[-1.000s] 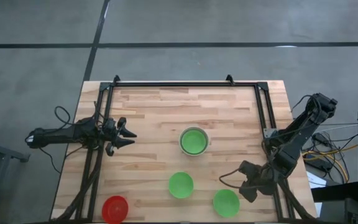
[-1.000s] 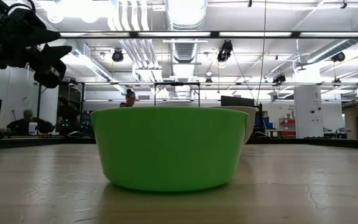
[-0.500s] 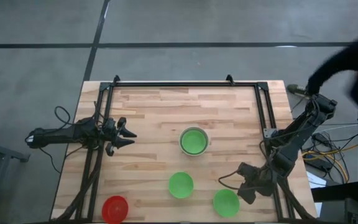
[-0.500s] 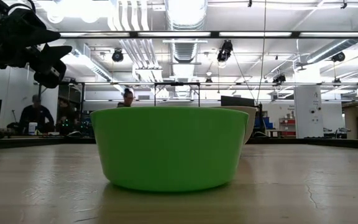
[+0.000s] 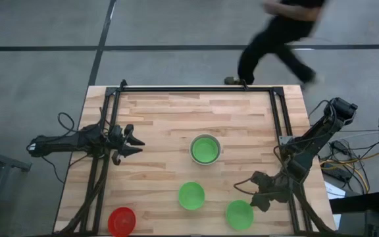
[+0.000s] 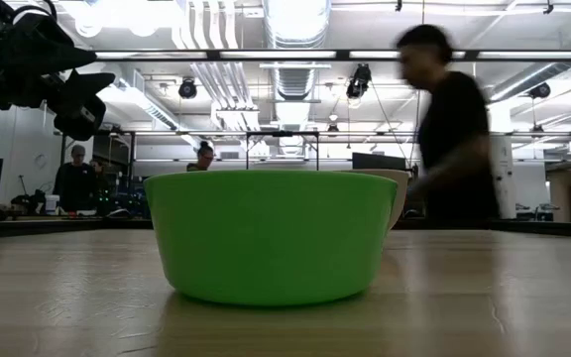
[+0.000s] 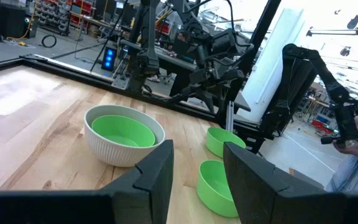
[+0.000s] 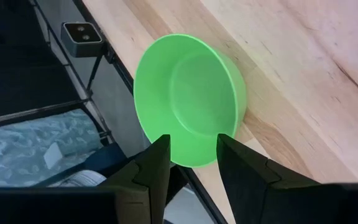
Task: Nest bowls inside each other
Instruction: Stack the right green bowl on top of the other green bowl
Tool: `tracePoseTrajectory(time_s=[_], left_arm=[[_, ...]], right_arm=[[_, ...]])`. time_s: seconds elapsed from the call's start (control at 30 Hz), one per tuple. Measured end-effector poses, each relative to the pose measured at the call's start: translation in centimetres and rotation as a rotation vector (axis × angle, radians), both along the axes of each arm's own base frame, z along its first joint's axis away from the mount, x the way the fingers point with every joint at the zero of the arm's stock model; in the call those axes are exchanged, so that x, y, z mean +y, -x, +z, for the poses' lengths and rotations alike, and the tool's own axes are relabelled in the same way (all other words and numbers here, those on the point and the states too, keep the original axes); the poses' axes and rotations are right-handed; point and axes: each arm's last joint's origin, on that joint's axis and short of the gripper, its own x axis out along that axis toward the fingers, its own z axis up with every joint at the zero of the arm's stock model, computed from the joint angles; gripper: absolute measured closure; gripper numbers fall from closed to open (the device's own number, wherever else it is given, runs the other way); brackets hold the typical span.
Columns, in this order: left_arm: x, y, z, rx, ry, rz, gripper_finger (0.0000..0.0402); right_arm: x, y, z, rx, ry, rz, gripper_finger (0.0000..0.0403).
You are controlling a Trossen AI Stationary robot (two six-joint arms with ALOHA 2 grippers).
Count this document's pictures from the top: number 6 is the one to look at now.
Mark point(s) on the large green plastic bowl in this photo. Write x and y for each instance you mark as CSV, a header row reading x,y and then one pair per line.
x,y
265,238

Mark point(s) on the white column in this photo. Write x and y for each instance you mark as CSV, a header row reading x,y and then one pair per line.
x,y
503,173

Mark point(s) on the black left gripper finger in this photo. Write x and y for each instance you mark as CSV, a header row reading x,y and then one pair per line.
x,y
62,57
84,84

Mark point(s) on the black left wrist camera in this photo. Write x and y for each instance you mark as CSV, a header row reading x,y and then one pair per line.
x,y
42,32

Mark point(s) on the black bar with light strips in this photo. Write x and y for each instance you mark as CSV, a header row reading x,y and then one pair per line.
x,y
275,54

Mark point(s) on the black ceiling spotlight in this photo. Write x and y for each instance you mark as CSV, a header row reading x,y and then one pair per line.
x,y
540,90
359,82
188,89

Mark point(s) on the white ribbed bowl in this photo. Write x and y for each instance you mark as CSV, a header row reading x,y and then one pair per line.
x,y
400,193

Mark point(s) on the black metal gantry frame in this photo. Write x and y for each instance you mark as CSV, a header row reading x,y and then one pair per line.
x,y
283,133

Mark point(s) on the silver ventilation duct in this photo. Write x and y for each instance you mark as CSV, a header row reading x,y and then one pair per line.
x,y
295,30

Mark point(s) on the black computer monitor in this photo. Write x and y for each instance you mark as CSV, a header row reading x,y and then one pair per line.
x,y
377,161

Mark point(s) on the person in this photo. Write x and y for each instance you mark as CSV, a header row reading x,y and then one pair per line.
x,y
201,158
75,183
454,149

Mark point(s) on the white bucket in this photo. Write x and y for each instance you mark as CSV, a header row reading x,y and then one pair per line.
x,y
52,204

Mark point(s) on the black aluminium table frame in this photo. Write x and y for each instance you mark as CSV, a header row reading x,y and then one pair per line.
x,y
67,225

